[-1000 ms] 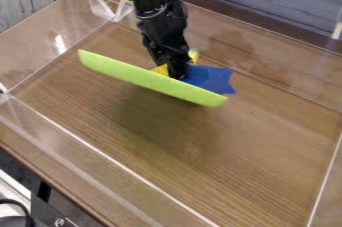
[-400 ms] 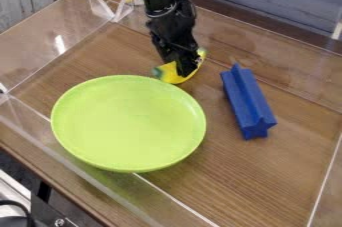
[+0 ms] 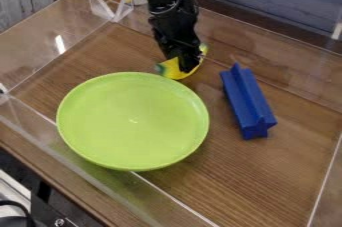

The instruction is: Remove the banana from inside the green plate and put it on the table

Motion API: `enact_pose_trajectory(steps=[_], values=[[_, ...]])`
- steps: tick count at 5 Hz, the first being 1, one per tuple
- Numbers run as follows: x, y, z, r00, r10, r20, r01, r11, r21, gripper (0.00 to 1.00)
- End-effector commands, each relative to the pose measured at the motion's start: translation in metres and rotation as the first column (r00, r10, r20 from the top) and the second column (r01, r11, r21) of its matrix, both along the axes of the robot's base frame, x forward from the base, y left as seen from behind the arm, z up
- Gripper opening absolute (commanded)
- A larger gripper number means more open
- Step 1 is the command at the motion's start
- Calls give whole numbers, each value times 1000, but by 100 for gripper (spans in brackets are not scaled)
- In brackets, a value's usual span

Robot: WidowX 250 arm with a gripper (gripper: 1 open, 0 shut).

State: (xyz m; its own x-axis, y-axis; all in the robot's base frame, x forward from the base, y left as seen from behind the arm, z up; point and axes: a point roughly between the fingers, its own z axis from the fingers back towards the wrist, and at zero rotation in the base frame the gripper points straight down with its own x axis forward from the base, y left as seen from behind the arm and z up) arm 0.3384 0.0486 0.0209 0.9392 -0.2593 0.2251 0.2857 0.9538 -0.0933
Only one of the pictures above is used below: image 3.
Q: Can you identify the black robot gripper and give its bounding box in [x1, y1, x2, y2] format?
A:
[148, 0, 202, 72]

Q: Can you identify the clear acrylic corner bracket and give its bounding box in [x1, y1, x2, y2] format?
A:
[88, 0, 134, 23]

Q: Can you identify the blue star-shaped block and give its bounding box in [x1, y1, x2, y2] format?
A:
[221, 63, 278, 140]

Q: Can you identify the clear acrylic enclosure wall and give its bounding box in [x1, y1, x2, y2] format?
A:
[0, 0, 342, 227]

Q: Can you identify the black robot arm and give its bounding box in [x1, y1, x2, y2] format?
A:
[147, 0, 202, 74]

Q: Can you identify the green round plate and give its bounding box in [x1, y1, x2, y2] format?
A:
[56, 72, 210, 171]

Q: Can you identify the yellow toy banana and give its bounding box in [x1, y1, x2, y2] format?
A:
[155, 43, 209, 80]

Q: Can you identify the black cable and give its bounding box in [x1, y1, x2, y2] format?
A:
[0, 199, 35, 227]

